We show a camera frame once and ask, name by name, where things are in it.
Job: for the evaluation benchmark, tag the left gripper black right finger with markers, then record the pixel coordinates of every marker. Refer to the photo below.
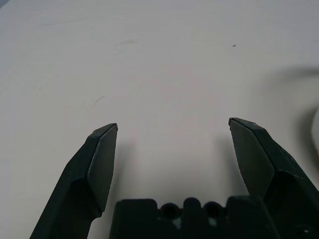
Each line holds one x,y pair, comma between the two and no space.
256,159

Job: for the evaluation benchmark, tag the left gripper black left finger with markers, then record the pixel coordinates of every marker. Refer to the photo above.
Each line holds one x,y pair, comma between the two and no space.
99,169

